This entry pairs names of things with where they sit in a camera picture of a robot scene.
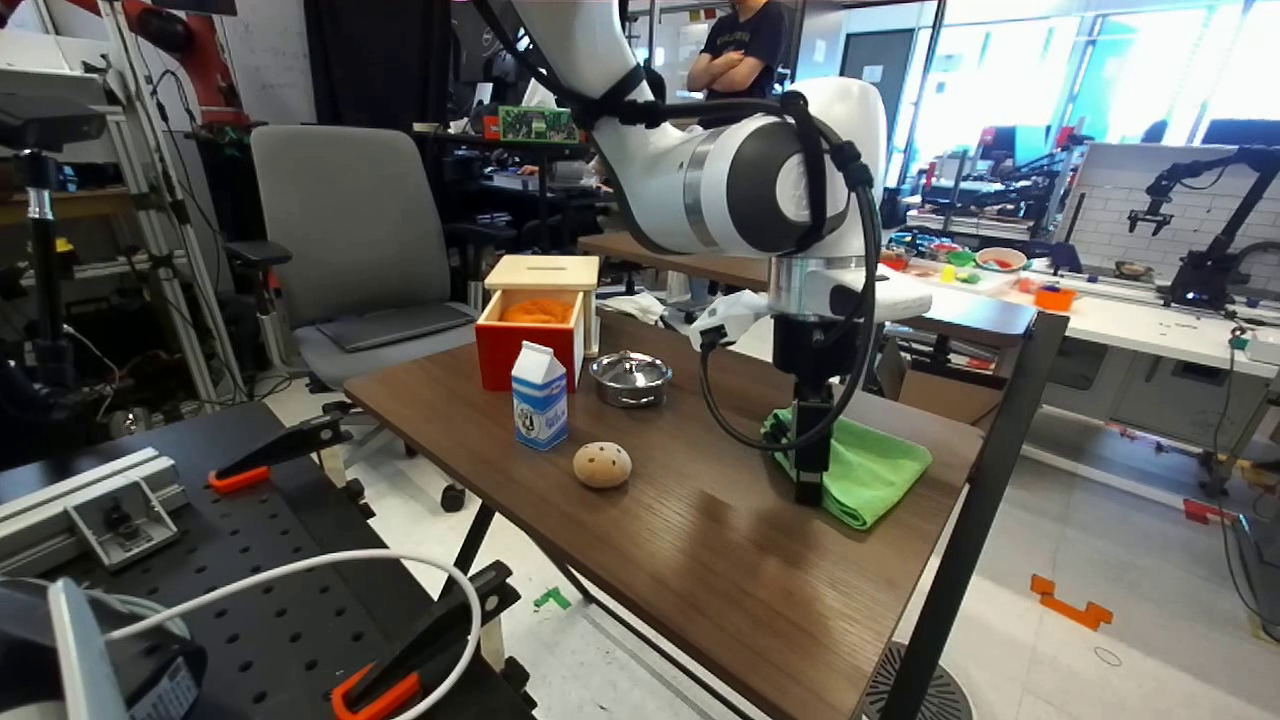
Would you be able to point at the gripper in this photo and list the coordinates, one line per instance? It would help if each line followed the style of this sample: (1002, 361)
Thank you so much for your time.
(815, 348)

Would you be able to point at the green towel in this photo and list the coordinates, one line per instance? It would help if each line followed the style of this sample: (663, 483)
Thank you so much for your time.
(870, 470)

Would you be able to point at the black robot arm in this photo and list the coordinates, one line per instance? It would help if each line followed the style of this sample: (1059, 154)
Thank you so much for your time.
(1215, 250)

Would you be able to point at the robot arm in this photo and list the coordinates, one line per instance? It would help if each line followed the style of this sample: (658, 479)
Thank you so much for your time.
(700, 185)

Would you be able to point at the red robot arm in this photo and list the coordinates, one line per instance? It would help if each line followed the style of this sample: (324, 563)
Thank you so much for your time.
(205, 60)

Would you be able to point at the cardboard box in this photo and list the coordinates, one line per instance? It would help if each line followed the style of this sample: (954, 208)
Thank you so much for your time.
(950, 398)

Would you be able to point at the green bowl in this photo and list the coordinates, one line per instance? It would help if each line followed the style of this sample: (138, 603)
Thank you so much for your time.
(960, 258)

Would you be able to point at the silver metal pot with lid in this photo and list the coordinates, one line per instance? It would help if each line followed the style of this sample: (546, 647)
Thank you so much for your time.
(630, 380)

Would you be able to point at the white cloth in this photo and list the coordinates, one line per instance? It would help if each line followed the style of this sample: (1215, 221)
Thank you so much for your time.
(632, 306)

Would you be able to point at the white bowl with red food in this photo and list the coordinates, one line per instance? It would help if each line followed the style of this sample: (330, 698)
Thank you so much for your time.
(1001, 260)

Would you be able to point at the beige toy potato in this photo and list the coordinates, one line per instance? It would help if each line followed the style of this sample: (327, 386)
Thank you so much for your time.
(602, 465)

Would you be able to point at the orange container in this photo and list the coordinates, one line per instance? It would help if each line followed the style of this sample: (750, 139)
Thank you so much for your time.
(1055, 298)

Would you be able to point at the orange plush item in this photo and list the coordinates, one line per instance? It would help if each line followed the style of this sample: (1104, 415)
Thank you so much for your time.
(537, 311)

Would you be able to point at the light wooden box lid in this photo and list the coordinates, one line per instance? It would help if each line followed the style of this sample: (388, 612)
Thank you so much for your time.
(545, 272)

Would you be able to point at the blue white milk carton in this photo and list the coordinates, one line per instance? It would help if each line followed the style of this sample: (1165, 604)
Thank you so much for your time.
(538, 405)

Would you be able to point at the red wooden box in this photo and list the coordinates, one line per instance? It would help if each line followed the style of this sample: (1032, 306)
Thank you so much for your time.
(525, 355)

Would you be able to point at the person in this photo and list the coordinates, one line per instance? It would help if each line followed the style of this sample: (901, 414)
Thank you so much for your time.
(740, 50)

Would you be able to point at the white tiled panel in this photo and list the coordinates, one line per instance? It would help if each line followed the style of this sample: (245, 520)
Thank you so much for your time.
(1105, 210)

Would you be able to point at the black pan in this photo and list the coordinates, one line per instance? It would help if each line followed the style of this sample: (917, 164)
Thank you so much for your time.
(1133, 270)

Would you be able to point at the white long table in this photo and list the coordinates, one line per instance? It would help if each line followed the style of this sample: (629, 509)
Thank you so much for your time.
(1150, 330)

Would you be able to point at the green printed box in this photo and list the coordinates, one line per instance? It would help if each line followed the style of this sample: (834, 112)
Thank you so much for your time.
(538, 123)

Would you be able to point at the round grey floor base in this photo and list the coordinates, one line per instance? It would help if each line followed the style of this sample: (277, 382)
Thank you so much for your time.
(945, 690)

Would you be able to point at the window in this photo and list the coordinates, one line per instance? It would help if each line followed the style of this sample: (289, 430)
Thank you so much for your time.
(1100, 70)

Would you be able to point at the grey office chair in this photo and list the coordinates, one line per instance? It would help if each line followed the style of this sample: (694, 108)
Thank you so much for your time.
(350, 220)

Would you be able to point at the black orange clamp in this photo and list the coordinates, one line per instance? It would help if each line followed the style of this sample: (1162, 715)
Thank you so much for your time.
(285, 450)
(430, 650)

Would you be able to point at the black grey device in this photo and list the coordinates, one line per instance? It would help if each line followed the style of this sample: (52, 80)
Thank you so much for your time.
(60, 660)

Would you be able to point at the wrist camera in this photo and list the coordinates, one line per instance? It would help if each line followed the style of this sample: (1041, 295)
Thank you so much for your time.
(730, 315)

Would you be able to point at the aluminium rail with bracket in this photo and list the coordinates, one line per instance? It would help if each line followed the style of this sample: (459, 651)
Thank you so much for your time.
(90, 505)

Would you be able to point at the camera on tripod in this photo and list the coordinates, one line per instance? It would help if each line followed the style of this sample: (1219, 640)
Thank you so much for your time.
(40, 200)

